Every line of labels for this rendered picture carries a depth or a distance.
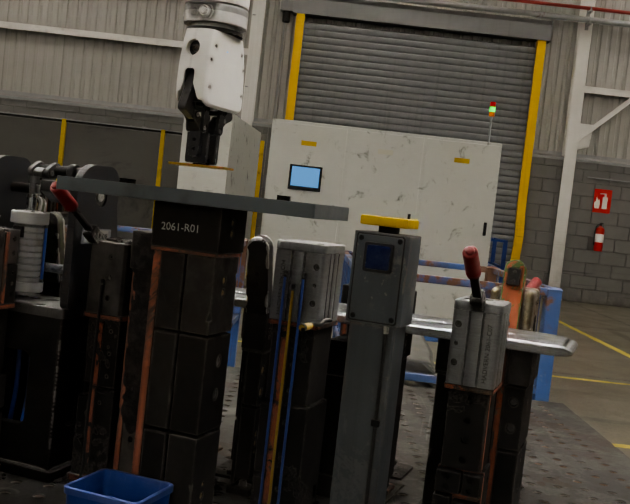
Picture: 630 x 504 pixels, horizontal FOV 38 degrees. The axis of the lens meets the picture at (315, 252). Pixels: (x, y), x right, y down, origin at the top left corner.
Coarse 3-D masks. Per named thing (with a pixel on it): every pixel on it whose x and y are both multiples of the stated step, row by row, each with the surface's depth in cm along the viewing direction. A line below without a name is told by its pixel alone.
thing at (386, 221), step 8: (368, 216) 111; (376, 216) 111; (384, 216) 112; (368, 224) 111; (376, 224) 111; (384, 224) 110; (392, 224) 110; (400, 224) 110; (408, 224) 110; (416, 224) 114; (384, 232) 112; (392, 232) 112
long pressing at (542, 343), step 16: (240, 288) 164; (240, 304) 147; (416, 320) 148; (432, 320) 148; (448, 320) 150; (432, 336) 136; (448, 336) 135; (512, 336) 138; (528, 336) 140; (544, 336) 143; (560, 336) 145; (544, 352) 131; (560, 352) 131
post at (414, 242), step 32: (352, 256) 112; (416, 256) 114; (352, 288) 111; (384, 288) 110; (352, 320) 112; (384, 320) 110; (352, 352) 112; (384, 352) 110; (352, 384) 112; (384, 384) 111; (352, 416) 112; (384, 416) 111; (352, 448) 112; (384, 448) 113; (352, 480) 112; (384, 480) 115
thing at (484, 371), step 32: (480, 320) 122; (480, 352) 123; (448, 384) 124; (480, 384) 122; (448, 416) 125; (480, 416) 123; (448, 448) 125; (480, 448) 123; (448, 480) 124; (480, 480) 123
